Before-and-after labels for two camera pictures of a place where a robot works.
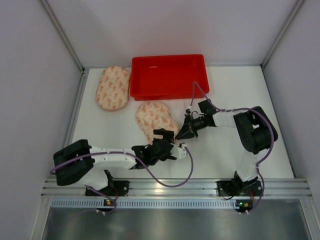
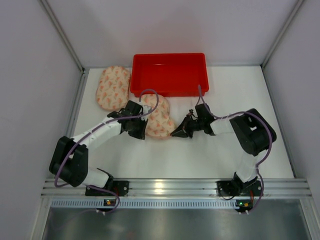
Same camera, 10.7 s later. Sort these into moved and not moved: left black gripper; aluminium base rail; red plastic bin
Moved: left black gripper
Not moved: red plastic bin; aluminium base rail
